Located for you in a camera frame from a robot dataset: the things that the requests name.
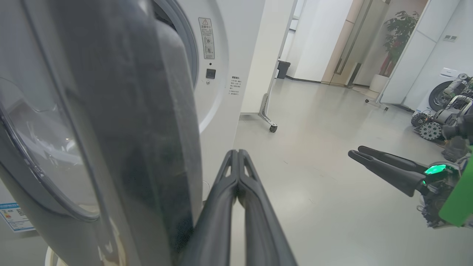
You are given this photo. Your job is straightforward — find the cream perforated laundry basket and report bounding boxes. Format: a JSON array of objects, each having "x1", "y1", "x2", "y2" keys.
[{"x1": 44, "y1": 246, "x2": 65, "y2": 266}]

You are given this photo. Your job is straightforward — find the white partition panel on casters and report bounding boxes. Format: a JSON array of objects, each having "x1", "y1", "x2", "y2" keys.
[{"x1": 240, "y1": 0, "x2": 298, "y2": 133}]

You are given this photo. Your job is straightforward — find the grey wheeled robot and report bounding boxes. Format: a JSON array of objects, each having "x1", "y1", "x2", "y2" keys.
[{"x1": 411, "y1": 73, "x2": 473, "y2": 141}]

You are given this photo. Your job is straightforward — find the blue energy label sticker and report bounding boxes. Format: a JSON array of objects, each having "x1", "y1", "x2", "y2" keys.
[{"x1": 0, "y1": 202, "x2": 35, "y2": 232}]

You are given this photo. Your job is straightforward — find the green potted plant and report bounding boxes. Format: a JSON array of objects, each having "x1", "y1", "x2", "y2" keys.
[{"x1": 379, "y1": 10, "x2": 420, "y2": 78}]

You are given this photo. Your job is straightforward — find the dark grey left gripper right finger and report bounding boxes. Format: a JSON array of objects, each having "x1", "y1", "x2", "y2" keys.
[{"x1": 238, "y1": 149, "x2": 298, "y2": 266}]

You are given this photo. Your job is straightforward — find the black text label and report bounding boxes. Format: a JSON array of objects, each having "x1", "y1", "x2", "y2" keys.
[{"x1": 229, "y1": 76, "x2": 243, "y2": 96}]

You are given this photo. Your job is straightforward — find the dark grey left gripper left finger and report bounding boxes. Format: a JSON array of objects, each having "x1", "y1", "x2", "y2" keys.
[{"x1": 179, "y1": 150, "x2": 239, "y2": 266}]

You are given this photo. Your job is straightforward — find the dark round washing machine door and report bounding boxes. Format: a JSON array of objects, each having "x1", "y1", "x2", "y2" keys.
[{"x1": 0, "y1": 0, "x2": 204, "y2": 266}]

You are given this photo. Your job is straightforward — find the white plant pot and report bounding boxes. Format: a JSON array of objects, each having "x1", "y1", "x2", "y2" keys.
[{"x1": 370, "y1": 74, "x2": 391, "y2": 93}]

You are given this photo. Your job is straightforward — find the grey warning sticker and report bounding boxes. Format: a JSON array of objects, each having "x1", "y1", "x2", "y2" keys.
[{"x1": 198, "y1": 17, "x2": 215, "y2": 59}]

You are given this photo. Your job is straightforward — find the glass door with metal handle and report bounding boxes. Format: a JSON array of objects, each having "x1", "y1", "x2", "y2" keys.
[{"x1": 321, "y1": 0, "x2": 390, "y2": 88}]

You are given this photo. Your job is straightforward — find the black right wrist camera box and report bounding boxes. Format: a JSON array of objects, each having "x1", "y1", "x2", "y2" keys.
[{"x1": 442, "y1": 124, "x2": 473, "y2": 163}]

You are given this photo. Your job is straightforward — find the white washing machine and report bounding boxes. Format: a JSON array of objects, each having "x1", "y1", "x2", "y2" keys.
[
  {"x1": 150, "y1": 0, "x2": 266, "y2": 202},
  {"x1": 417, "y1": 68, "x2": 462, "y2": 112}
]

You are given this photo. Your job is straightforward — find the dark trash bin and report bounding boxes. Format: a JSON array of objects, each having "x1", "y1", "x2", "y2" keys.
[{"x1": 276, "y1": 60, "x2": 291, "y2": 79}]

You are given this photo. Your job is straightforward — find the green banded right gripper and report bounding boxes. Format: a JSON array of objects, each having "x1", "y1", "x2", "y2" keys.
[{"x1": 348, "y1": 146, "x2": 473, "y2": 228}]

